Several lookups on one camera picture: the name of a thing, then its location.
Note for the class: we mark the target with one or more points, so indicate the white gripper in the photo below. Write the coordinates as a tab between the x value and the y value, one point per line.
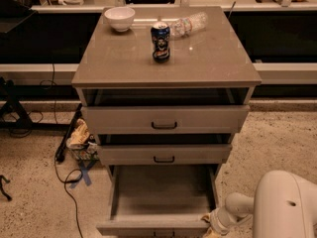
216	221

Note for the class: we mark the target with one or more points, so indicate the grey bottom drawer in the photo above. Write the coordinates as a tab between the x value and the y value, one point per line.
159	201

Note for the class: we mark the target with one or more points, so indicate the grey drawer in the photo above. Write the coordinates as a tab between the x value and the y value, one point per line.
165	120
159	201
164	154

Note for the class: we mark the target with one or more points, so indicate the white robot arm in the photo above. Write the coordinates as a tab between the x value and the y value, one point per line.
284	206

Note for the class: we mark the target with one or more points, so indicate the grey middle drawer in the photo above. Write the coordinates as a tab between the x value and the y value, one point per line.
164	154

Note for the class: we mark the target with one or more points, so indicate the grey top drawer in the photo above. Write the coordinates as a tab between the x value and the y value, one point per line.
165	120

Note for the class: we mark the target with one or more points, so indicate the grey drawer cabinet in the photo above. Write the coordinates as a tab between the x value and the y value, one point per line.
159	101

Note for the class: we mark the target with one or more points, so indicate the blue tape cross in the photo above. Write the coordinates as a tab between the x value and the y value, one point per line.
85	167

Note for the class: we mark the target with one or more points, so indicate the crumpled snack bags box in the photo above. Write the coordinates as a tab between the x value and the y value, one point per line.
81	142

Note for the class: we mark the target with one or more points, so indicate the black power strip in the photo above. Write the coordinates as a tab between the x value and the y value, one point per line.
59	154

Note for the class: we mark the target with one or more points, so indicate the clear plastic bottle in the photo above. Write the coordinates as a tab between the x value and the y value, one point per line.
187	25

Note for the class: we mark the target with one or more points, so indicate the blue soda can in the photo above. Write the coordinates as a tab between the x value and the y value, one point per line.
160	32

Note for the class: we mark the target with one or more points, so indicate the white ceramic bowl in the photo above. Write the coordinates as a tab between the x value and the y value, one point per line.
120	18

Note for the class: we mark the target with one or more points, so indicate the black stand legs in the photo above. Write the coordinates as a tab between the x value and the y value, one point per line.
24	121

